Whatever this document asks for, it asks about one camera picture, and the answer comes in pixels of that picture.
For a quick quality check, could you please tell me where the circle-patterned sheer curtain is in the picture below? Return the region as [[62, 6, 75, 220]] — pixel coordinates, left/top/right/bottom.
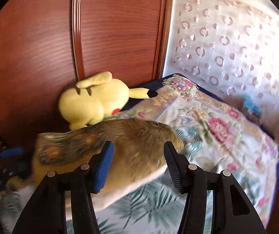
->
[[162, 0, 279, 142]]

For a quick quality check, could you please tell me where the golden patterned garment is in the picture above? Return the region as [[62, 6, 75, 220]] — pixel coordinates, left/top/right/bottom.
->
[[31, 118, 185, 211]]

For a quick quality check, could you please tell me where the yellow plush toy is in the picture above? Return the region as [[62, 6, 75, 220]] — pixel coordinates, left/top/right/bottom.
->
[[58, 71, 158, 130]]

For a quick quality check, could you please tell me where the floral blanket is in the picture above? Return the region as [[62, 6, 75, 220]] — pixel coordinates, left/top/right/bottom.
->
[[120, 75, 279, 230]]

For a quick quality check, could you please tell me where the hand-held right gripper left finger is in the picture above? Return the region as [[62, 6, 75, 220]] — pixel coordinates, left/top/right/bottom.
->
[[12, 141, 114, 234]]

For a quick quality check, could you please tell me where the wooden louvered wardrobe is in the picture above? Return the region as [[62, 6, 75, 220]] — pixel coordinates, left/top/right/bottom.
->
[[0, 0, 174, 156]]

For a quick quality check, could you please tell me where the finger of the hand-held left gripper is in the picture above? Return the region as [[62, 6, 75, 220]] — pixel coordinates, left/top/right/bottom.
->
[[13, 157, 34, 179], [0, 147, 25, 160]]

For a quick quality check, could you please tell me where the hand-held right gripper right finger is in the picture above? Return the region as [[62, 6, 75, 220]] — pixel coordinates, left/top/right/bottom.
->
[[164, 141, 267, 234]]

